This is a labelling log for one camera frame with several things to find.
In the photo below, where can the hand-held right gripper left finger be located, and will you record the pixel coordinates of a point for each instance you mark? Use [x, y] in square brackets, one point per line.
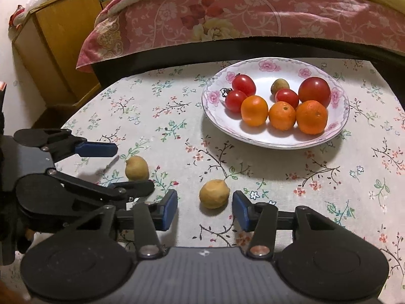
[169, 209]

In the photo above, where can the medium orange mandarin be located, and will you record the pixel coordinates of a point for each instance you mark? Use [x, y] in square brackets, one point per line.
[282, 115]

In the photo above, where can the large orange mandarin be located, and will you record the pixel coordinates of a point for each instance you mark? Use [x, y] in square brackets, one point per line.
[311, 116]

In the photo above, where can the white floral rimmed plate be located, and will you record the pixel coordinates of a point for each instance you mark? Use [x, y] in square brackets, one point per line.
[275, 137]

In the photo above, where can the tan longan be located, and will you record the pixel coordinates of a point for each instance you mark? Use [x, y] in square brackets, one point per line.
[214, 193]
[136, 168]
[279, 86]

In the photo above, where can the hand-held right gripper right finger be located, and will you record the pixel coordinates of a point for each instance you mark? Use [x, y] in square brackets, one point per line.
[240, 210]

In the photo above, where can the floral printed tablecloth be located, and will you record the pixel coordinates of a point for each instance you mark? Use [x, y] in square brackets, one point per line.
[316, 180]

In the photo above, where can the pink floral bedsheet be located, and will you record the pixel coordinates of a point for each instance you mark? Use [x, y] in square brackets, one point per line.
[284, 12]

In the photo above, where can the black bed frame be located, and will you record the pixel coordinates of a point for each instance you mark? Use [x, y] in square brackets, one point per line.
[158, 57]

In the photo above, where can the smooth orange citrus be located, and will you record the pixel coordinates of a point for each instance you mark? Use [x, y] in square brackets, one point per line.
[254, 110]

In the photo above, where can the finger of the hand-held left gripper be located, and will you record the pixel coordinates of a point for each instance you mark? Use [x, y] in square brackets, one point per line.
[133, 190]
[95, 149]

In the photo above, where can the large red tomato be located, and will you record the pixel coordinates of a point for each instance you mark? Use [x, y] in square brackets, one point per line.
[314, 91]

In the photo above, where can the small red tomato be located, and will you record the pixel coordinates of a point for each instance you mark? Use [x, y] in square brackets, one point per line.
[243, 83]
[234, 100]
[286, 97]

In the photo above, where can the red and white ornament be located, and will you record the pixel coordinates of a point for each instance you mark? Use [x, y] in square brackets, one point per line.
[17, 15]

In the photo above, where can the yellow wooden cabinet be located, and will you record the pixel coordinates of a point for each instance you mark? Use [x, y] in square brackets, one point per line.
[60, 38]

